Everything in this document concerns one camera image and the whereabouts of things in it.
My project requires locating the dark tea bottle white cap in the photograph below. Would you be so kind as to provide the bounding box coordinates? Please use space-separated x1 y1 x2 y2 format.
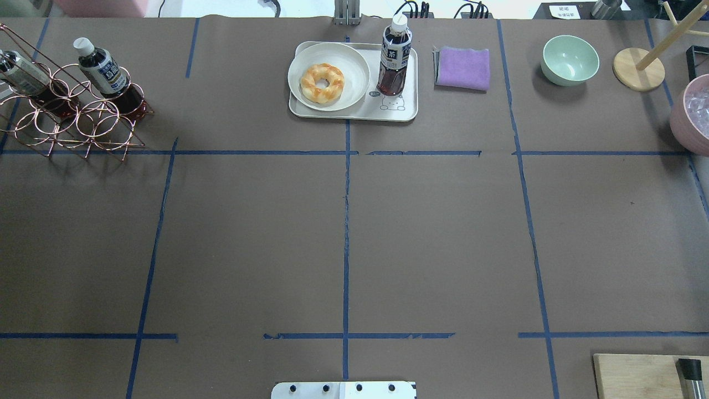
377 13 413 96

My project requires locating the cream serving tray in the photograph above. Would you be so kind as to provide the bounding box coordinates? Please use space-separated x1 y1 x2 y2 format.
287 41 418 122

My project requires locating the black slate tray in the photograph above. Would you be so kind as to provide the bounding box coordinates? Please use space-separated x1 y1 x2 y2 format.
532 2 645 21

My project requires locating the tea bottle in rack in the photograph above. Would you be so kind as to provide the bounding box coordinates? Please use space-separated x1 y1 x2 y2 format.
73 37 147 121
1 50 65 117

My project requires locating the glazed twisted donut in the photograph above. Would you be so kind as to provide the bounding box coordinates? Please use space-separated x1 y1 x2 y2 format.
299 63 345 104

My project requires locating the cream round plate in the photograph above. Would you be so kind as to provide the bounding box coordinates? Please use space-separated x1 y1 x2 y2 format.
287 42 370 111

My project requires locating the purple folded cloth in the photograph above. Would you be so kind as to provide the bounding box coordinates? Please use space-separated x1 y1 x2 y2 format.
435 47 491 91

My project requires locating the mint green bowl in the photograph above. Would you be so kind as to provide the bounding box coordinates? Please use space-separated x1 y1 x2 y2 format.
540 35 600 86

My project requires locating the wooden mug tree stand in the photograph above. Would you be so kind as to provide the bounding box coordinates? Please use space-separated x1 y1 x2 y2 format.
612 1 708 93

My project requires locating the wooden cutting board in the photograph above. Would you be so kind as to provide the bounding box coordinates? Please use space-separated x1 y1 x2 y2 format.
593 354 708 398

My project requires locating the pink storage bin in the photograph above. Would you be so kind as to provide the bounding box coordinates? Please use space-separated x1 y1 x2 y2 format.
53 0 149 18

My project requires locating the pink bowl of ice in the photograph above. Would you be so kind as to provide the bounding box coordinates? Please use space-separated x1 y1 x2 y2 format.
669 74 709 157

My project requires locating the steel muddler black tip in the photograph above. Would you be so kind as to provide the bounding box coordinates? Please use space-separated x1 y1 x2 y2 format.
677 358 707 398

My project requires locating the aluminium frame post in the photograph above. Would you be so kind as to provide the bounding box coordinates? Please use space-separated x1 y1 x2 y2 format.
333 0 362 25

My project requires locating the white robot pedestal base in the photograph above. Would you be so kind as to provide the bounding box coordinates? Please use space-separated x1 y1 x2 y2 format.
271 381 418 398

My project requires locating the copper wire bottle rack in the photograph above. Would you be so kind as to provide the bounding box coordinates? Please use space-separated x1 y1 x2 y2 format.
2 24 155 161

